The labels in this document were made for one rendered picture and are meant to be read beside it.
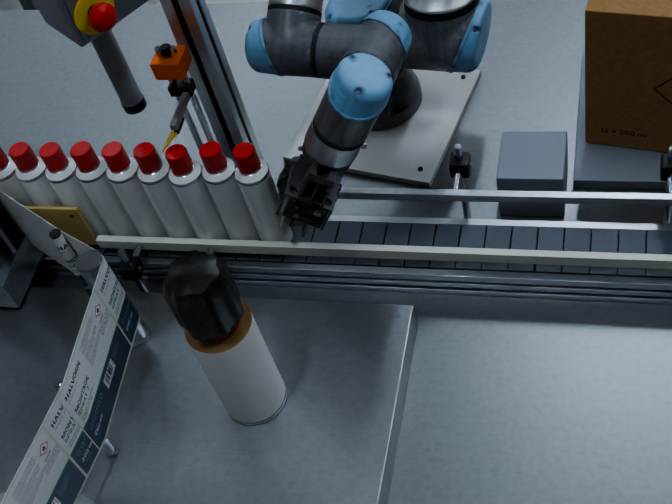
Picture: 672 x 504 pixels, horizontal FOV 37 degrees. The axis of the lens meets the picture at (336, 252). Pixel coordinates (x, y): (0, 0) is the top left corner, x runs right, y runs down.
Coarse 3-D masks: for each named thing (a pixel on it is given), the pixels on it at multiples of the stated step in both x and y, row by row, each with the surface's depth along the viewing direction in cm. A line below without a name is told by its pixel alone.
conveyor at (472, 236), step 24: (312, 240) 156; (336, 240) 155; (360, 240) 154; (384, 240) 154; (408, 240) 152; (432, 240) 151; (456, 240) 150; (480, 240) 149; (504, 240) 148; (528, 240) 148; (552, 240) 147; (576, 240) 146; (600, 240) 145; (624, 240) 144; (648, 240) 143; (336, 264) 152; (360, 264) 151; (384, 264) 150; (408, 264) 149; (432, 264) 148; (456, 264) 147; (480, 264) 147; (504, 264) 146; (528, 264) 145
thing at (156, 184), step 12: (144, 144) 146; (144, 156) 145; (156, 156) 146; (144, 168) 147; (156, 168) 147; (168, 168) 149; (144, 180) 148; (156, 180) 148; (168, 180) 149; (156, 192) 149; (168, 192) 150; (156, 204) 152; (168, 204) 152; (180, 204) 153; (168, 216) 154; (180, 216) 154; (168, 228) 156; (180, 228) 156; (192, 228) 158
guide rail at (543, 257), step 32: (352, 256) 150; (384, 256) 148; (416, 256) 147; (448, 256) 145; (480, 256) 144; (512, 256) 142; (544, 256) 141; (576, 256) 140; (608, 256) 139; (640, 256) 138
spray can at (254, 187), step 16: (240, 144) 142; (240, 160) 141; (256, 160) 142; (240, 176) 144; (256, 176) 143; (256, 192) 145; (272, 192) 147; (256, 208) 148; (272, 208) 148; (256, 224) 152; (272, 224) 151; (272, 240) 154; (288, 240) 155
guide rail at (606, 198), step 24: (360, 192) 149; (384, 192) 148; (408, 192) 147; (432, 192) 146; (456, 192) 145; (480, 192) 144; (504, 192) 143; (528, 192) 143; (552, 192) 142; (576, 192) 141; (600, 192) 140
